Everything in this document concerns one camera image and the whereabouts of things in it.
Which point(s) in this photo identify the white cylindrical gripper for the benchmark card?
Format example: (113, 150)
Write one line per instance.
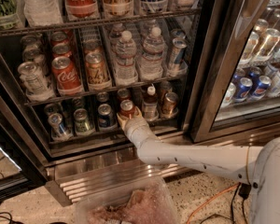
(136, 127)

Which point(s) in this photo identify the red coke can front bottom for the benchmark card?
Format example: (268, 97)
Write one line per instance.
(127, 109)

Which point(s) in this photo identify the red coke can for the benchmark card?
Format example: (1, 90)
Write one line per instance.
(123, 94)
(127, 109)

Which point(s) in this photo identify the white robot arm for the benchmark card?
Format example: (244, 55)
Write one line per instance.
(258, 167)

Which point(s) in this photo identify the blue pepsi can bottom shelf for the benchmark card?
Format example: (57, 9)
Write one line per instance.
(106, 117)

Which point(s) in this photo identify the red coke can rear bottom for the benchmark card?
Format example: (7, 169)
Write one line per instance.
(123, 94)

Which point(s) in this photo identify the brown can bottom right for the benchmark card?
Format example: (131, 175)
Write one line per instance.
(169, 104)

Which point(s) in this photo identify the green soda can bottom shelf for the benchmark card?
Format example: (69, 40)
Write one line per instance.
(83, 124)

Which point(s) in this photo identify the orange brown can middle shelf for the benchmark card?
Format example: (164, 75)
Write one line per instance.
(97, 72)

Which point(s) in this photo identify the slim blue silver can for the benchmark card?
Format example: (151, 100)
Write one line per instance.
(177, 49)

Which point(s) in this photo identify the red coca-cola can middle shelf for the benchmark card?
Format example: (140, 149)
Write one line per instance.
(66, 75)

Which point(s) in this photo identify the blue white can bottom left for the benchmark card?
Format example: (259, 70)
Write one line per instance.
(59, 131)

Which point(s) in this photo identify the steel fridge base grille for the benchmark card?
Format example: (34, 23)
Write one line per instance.
(70, 182)

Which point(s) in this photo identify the white silver can middle left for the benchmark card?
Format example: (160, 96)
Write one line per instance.
(37, 87)

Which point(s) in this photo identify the pepsi can right fridge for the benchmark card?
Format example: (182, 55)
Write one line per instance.
(243, 87)

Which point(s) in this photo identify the coca-cola bottle top shelf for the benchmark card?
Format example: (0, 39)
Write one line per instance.
(80, 9)

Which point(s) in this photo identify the juice bottle white cap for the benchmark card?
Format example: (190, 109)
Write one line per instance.
(149, 104)

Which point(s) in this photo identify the water bottle left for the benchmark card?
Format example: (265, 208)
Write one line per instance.
(125, 51)

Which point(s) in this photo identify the water bottle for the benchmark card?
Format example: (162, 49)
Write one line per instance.
(125, 51)
(152, 55)

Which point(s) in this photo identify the water bottle right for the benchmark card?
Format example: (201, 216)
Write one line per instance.
(152, 55)

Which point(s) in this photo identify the clear plastic bin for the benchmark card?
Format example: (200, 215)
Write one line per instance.
(143, 201)

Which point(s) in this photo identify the black power adapter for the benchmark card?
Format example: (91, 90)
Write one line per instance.
(244, 191)

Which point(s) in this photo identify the steel fridge door frame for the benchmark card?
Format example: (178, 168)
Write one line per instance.
(238, 21)

